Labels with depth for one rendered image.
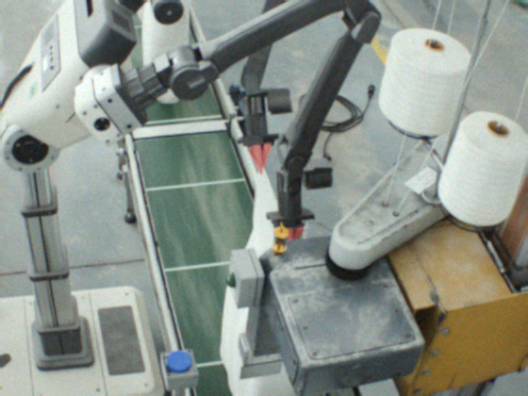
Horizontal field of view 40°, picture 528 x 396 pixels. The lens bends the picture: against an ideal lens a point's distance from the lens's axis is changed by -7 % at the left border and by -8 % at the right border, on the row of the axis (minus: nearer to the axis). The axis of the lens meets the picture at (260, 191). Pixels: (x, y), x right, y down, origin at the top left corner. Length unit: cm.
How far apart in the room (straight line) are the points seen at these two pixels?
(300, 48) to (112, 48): 308
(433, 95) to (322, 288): 41
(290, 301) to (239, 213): 156
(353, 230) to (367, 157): 249
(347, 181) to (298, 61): 105
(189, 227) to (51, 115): 122
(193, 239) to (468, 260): 146
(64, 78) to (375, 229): 75
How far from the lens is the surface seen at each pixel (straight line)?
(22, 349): 266
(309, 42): 473
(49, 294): 235
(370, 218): 144
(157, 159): 313
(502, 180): 126
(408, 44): 144
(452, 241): 157
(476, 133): 125
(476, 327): 153
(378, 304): 140
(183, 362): 187
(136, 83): 154
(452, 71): 141
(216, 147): 320
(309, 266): 144
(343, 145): 393
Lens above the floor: 238
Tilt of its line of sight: 42 degrees down
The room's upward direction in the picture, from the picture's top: 7 degrees clockwise
